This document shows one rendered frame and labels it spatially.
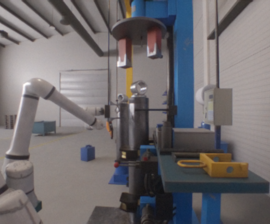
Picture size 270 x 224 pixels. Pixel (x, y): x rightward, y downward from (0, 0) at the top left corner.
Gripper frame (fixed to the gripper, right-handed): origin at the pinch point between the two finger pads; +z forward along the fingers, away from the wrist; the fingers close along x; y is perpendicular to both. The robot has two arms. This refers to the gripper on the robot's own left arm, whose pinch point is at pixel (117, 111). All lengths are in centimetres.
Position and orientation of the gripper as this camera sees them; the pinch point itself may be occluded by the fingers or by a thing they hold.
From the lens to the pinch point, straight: 162.2
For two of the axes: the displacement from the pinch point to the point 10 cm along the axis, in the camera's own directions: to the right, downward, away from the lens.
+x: 0.0, 10.0, 0.1
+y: -2.9, -0.1, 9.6
